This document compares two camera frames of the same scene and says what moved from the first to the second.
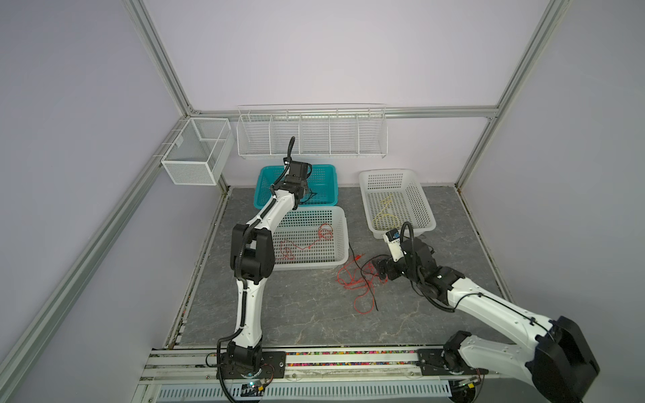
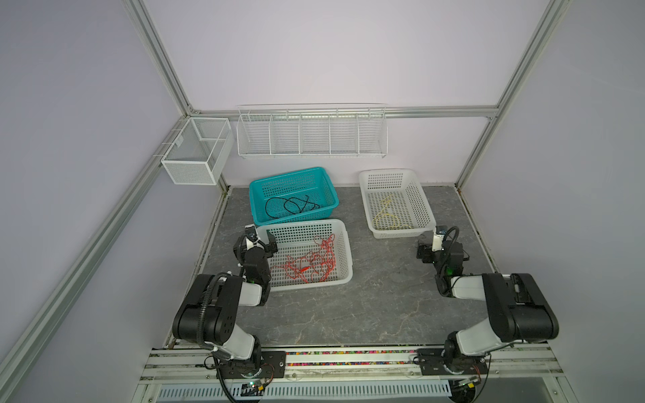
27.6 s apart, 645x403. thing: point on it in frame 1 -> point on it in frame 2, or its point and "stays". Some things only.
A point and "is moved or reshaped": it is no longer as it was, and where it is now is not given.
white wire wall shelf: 320,131 stays
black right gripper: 390,266 -> 425,252
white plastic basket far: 393,197 stays
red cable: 353,277 -> 320,264
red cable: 325,232 -> 318,266
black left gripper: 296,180 -> 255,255
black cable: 362,265 is moved or reshaped
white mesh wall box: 199,154 stays
